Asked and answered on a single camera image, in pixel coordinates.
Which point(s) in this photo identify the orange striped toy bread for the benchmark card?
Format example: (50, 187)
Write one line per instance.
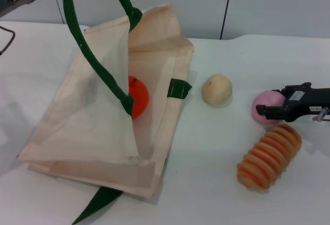
(270, 155)

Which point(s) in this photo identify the orange toy fruit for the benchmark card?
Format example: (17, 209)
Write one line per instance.
(140, 98)

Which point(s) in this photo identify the beige toy potato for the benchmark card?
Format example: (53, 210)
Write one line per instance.
(216, 89)

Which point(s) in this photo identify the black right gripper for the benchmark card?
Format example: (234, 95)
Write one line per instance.
(306, 101)

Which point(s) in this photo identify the pink toy peach green heart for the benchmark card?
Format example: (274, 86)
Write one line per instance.
(268, 99)

